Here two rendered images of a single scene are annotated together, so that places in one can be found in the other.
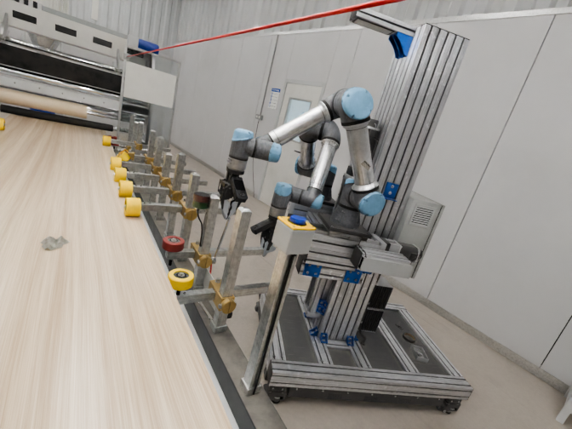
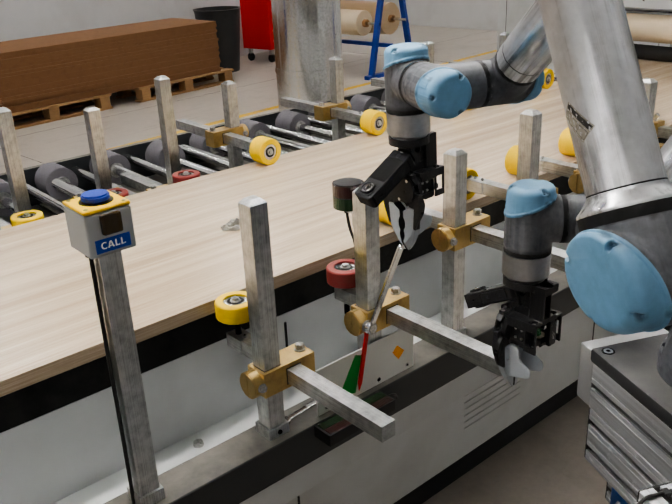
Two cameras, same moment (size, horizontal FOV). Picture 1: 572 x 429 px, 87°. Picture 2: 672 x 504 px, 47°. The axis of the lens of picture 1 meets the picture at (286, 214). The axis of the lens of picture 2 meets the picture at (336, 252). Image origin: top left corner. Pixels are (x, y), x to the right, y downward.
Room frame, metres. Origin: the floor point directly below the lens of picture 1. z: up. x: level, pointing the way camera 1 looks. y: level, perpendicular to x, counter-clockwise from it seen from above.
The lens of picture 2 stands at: (0.97, -1.08, 1.57)
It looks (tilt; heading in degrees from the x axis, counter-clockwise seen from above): 23 degrees down; 87
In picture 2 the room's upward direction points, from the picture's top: 3 degrees counter-clockwise
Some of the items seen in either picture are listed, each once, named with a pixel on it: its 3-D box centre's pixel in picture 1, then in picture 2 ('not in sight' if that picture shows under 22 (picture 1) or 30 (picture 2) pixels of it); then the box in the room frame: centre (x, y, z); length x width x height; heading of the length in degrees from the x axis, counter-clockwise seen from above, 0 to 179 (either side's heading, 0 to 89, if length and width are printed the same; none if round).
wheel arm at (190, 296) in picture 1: (232, 292); (302, 379); (0.95, 0.11, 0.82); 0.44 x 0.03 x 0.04; 128
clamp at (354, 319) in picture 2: (200, 254); (376, 312); (1.11, 0.30, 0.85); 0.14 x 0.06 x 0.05; 38
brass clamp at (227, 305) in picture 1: (221, 295); (277, 371); (0.91, 0.14, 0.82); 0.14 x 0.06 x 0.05; 38
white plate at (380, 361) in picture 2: (206, 281); (367, 368); (1.08, 0.24, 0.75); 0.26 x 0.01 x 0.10; 38
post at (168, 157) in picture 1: (163, 192); not in sight; (1.68, 0.74, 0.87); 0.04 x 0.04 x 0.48; 38
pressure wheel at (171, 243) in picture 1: (172, 252); (346, 289); (1.05, 0.39, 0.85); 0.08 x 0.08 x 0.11
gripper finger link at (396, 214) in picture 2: (223, 207); (407, 221); (1.16, 0.26, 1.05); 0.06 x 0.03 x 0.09; 37
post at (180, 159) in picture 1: (174, 197); (525, 212); (1.49, 0.58, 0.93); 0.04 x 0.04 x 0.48; 38
